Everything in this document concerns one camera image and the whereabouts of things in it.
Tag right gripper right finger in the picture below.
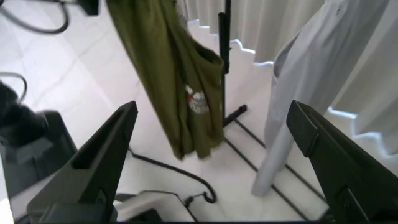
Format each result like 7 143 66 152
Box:
285 99 398 223

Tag black clothes rack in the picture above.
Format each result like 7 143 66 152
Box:
217 0 330 222

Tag white curtain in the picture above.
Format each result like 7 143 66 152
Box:
177 0 398 162

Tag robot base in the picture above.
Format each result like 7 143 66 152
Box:
0 108 195 223

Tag pale grey shorts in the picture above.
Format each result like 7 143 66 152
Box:
251 0 390 197

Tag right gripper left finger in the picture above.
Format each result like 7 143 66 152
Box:
26 100 139 223

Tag green printed t-shirt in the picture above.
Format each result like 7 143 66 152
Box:
105 0 226 161

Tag black cable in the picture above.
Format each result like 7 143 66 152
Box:
0 71 28 103
126 147 218 205
0 0 70 35

